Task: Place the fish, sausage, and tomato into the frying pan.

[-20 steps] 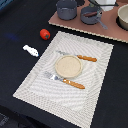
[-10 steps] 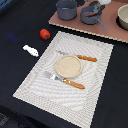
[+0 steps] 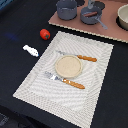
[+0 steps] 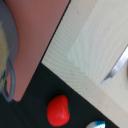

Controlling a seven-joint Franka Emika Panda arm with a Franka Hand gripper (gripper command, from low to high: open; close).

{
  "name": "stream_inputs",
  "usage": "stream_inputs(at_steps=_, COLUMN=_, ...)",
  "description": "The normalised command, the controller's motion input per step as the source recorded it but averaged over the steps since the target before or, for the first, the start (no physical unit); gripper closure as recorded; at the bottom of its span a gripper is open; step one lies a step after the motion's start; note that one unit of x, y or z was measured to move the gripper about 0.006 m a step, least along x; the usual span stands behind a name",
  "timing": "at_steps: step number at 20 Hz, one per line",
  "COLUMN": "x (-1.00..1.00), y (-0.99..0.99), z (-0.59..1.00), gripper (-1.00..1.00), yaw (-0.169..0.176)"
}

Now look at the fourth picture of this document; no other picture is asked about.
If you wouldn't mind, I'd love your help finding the red toy tomato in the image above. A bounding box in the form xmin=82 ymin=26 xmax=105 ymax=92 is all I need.
xmin=47 ymin=95 xmax=70 ymax=127

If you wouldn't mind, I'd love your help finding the white toy fish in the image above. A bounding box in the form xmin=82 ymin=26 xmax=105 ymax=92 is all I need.
xmin=86 ymin=121 xmax=106 ymax=128

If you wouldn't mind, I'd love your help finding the beige woven placemat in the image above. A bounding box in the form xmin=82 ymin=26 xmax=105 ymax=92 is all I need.
xmin=42 ymin=0 xmax=128 ymax=128

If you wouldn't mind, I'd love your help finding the pink toy stove board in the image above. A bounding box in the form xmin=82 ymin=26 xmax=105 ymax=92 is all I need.
xmin=5 ymin=0 xmax=69 ymax=101

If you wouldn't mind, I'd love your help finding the grey cooking pot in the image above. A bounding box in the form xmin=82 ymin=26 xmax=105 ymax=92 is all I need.
xmin=0 ymin=0 xmax=18 ymax=102

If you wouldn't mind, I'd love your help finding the knife with orange handle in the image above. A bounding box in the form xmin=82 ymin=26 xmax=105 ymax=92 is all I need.
xmin=101 ymin=46 xmax=128 ymax=84

